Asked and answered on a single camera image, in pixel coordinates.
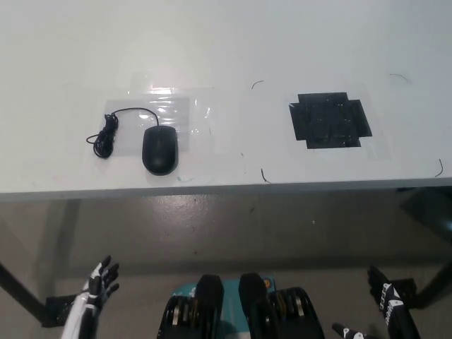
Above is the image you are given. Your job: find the black table foot bar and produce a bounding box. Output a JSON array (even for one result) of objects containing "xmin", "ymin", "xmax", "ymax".
[
  {"xmin": 0, "ymin": 260, "xmax": 49, "ymax": 319},
  {"xmin": 415, "ymin": 256, "xmax": 452, "ymax": 310}
]

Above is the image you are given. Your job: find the grey metal table leg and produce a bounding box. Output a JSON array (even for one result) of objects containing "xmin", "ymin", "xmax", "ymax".
[{"xmin": 44, "ymin": 198, "xmax": 83, "ymax": 298}]

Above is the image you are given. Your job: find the black computer mouse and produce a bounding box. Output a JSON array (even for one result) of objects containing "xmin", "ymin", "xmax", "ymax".
[{"xmin": 141, "ymin": 125, "xmax": 179, "ymax": 176}]

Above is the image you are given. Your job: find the clear plastic tape sheet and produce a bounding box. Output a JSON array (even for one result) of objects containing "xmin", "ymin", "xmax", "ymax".
[{"xmin": 105, "ymin": 71, "xmax": 214, "ymax": 157}]

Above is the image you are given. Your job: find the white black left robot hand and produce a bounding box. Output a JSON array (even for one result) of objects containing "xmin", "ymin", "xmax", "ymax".
[{"xmin": 61, "ymin": 256, "xmax": 121, "ymax": 339}]

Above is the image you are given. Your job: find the black mouse cable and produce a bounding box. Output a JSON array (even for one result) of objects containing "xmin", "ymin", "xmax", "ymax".
[{"xmin": 86, "ymin": 107, "xmax": 160, "ymax": 160}]

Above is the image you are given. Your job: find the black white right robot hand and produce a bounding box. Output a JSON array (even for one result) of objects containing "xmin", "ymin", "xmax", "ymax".
[{"xmin": 331, "ymin": 264, "xmax": 423, "ymax": 339}]

